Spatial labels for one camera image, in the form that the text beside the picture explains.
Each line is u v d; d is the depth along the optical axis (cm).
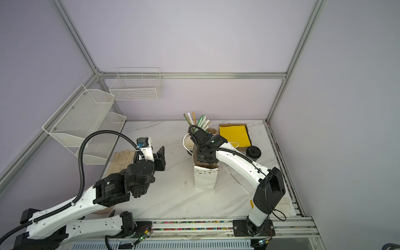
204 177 74
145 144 50
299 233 73
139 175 42
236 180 90
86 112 83
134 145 48
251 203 82
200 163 70
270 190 42
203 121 95
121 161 98
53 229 40
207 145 56
